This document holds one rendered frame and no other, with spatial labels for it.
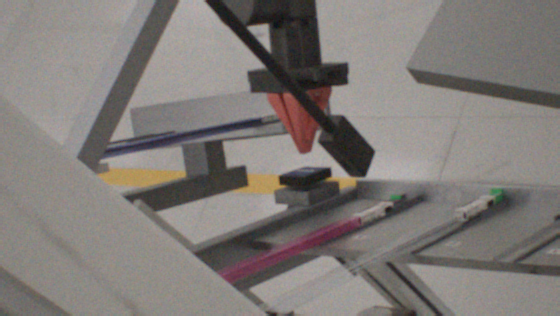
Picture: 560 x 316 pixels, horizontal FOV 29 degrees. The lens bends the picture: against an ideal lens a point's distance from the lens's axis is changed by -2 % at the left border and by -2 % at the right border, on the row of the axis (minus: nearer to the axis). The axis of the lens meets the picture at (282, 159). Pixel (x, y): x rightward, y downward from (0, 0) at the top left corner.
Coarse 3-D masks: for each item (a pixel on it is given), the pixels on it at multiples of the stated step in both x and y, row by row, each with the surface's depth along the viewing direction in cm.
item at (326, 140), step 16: (336, 128) 71; (352, 128) 73; (320, 144) 72; (336, 144) 71; (352, 144) 73; (368, 144) 74; (336, 160) 73; (352, 160) 73; (368, 160) 74; (352, 176) 74
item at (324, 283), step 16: (496, 192) 118; (432, 224) 109; (448, 224) 110; (400, 240) 104; (416, 240) 105; (368, 256) 100; (384, 256) 101; (336, 272) 97; (352, 272) 98; (304, 288) 93; (320, 288) 94; (272, 304) 90; (288, 304) 91
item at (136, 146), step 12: (240, 120) 135; (252, 120) 137; (180, 132) 127; (192, 132) 128; (204, 132) 129; (216, 132) 131; (228, 132) 133; (120, 144) 119; (132, 144) 120; (144, 144) 121; (156, 144) 123; (168, 144) 124; (108, 156) 117
